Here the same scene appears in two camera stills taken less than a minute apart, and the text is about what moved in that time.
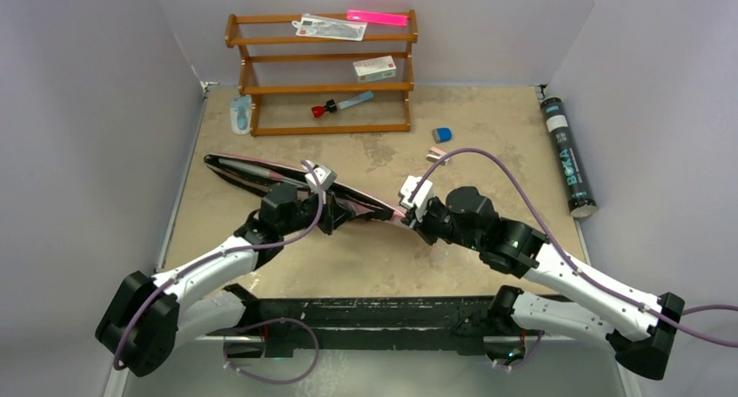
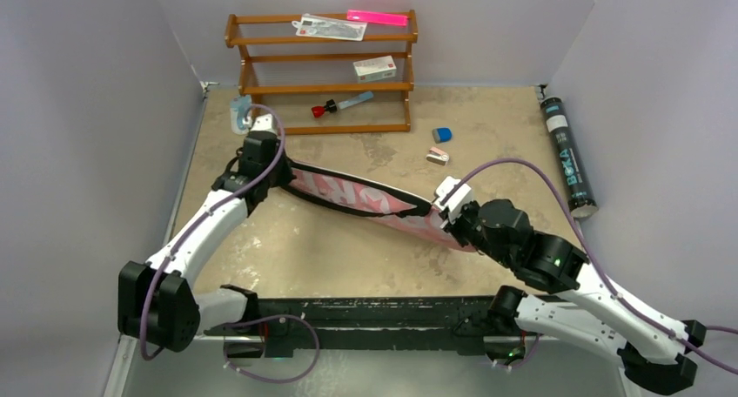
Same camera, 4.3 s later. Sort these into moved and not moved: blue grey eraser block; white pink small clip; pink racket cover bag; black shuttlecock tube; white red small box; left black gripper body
Moved: left black gripper body; pink racket cover bag
Not moved: white pink small clip; white red small box; black shuttlecock tube; blue grey eraser block
